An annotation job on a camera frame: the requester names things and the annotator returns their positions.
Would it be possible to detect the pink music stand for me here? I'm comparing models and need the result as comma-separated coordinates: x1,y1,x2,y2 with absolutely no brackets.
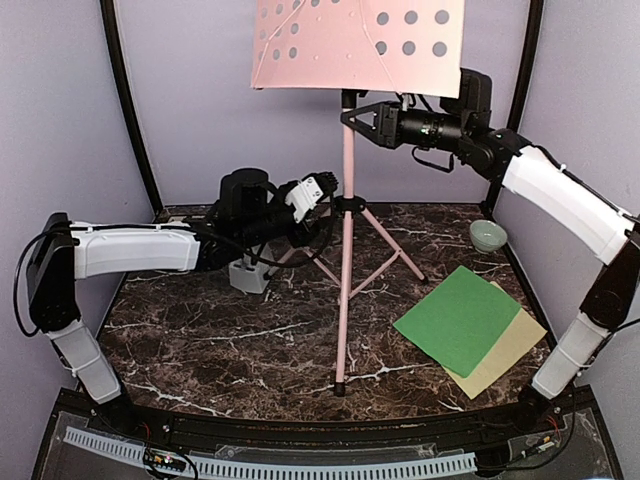
249,0,463,398

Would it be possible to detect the green paper sheet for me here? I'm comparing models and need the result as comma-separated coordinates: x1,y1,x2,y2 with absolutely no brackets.
394,266,521,378

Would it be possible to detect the yellow paper sheet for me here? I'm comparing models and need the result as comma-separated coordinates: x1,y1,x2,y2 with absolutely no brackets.
444,282,546,399

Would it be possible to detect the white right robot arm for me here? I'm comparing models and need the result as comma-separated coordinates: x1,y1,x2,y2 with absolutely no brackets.
341,69,639,434

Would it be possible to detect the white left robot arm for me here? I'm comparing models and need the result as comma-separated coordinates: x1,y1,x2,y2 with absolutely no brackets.
14,168,338,436

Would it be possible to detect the white metronome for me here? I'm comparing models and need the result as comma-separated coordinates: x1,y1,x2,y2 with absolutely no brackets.
228,255,271,295

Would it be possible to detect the floral patterned coaster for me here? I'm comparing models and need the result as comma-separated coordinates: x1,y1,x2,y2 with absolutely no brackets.
166,215,206,223

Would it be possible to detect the pale green bowl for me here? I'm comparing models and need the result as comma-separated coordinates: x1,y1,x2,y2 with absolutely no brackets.
469,220,508,253

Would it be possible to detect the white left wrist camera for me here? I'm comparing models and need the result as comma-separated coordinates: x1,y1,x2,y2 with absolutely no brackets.
284,171,338,223

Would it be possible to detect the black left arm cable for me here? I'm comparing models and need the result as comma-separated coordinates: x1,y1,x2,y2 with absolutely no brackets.
13,179,337,337

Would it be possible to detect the black right frame post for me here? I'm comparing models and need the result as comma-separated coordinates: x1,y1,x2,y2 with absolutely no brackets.
480,0,545,211

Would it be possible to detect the black frame post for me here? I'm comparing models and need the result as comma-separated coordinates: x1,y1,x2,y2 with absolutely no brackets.
480,0,545,211
99,0,164,215

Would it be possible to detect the black front rail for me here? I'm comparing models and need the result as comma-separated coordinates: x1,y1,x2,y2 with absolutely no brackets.
45,389,577,453

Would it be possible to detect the black left frame post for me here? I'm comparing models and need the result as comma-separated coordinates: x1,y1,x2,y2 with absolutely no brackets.
99,0,164,215

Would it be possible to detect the grey cable duct strip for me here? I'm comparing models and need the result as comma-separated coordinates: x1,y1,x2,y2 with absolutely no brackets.
62,427,477,479

